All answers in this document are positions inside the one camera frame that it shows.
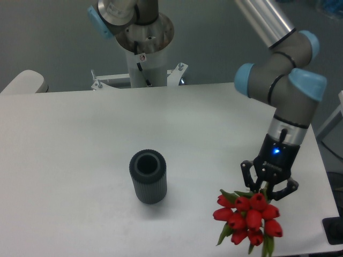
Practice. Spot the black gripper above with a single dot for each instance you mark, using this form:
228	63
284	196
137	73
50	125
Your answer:
273	165

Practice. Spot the red tulip bouquet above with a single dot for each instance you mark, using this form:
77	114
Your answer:
249	215

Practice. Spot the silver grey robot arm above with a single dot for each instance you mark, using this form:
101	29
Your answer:
282	82

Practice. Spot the black box at table edge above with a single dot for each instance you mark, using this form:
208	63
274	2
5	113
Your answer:
333	230

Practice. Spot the dark grey ribbed vase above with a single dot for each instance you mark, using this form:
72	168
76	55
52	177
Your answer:
148	171

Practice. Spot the beige chair armrest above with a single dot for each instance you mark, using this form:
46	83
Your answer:
27	82

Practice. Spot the white pedestal base frame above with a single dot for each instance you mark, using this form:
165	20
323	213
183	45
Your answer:
122	81

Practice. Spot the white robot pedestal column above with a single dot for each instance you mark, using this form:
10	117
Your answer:
147	70

